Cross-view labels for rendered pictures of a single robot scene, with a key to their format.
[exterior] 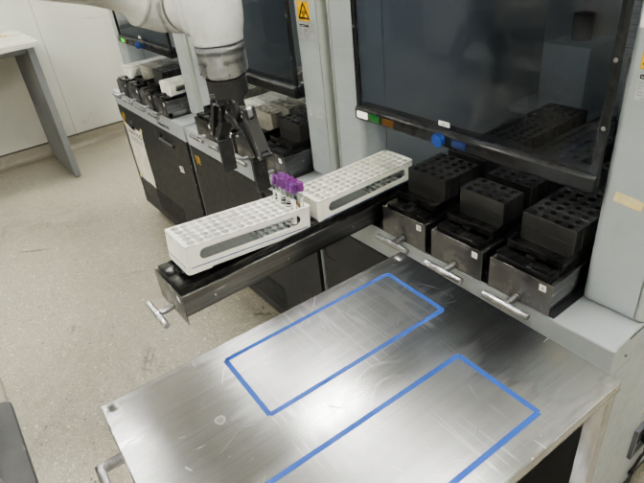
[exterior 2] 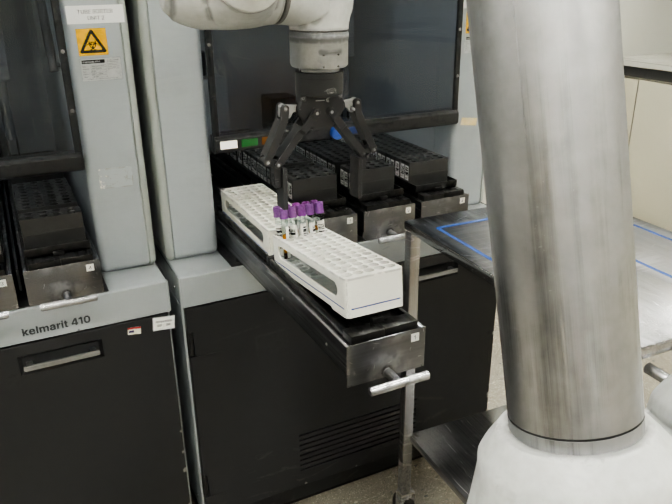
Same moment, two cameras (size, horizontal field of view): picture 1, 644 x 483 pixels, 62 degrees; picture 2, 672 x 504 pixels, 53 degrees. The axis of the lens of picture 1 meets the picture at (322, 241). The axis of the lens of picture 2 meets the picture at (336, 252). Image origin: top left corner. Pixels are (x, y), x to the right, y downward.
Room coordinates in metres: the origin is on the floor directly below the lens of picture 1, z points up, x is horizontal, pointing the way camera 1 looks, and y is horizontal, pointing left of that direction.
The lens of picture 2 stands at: (0.84, 1.20, 1.31)
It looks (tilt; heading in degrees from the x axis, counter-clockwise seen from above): 22 degrees down; 278
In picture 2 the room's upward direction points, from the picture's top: 1 degrees counter-clockwise
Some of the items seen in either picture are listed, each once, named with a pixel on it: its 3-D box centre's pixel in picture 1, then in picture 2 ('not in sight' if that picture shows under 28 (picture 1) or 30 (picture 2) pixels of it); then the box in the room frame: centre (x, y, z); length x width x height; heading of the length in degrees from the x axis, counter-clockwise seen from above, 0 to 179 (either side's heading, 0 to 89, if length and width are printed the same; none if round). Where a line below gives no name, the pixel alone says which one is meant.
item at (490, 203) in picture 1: (484, 206); (371, 179); (0.96, -0.34, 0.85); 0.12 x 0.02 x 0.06; 33
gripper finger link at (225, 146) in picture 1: (227, 154); (282, 186); (1.07, 0.18, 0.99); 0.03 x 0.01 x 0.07; 124
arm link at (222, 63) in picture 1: (222, 58); (318, 50); (1.01, 0.14, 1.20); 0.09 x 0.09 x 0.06
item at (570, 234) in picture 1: (550, 233); (426, 171); (0.84, -0.43, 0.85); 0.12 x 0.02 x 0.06; 33
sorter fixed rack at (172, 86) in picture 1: (196, 80); not in sight; (2.32, 0.45, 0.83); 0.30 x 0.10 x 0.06; 124
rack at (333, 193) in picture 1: (355, 185); (265, 218); (1.16, -0.10, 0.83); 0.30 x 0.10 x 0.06; 124
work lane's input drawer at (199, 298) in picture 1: (297, 233); (301, 274); (1.06, 0.05, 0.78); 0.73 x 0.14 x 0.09; 124
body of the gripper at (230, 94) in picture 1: (230, 99); (319, 99); (1.01, 0.14, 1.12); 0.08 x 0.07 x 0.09; 34
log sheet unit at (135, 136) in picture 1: (138, 154); not in sight; (2.62, 0.88, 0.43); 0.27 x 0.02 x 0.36; 34
